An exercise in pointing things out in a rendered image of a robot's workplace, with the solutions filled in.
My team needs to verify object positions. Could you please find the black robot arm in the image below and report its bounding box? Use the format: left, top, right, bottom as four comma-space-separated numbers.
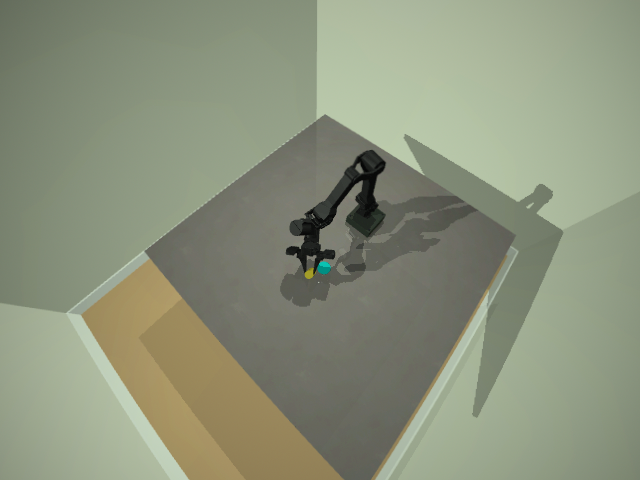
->
289, 150, 385, 257

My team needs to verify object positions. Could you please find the cyan circle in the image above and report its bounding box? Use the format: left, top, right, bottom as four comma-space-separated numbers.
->
317, 262, 331, 274

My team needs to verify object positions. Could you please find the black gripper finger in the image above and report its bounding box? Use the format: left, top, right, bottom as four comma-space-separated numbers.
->
313, 257, 324, 275
296, 255, 307, 273

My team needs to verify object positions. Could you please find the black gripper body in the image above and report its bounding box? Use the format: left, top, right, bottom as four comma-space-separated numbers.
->
286, 235, 335, 259

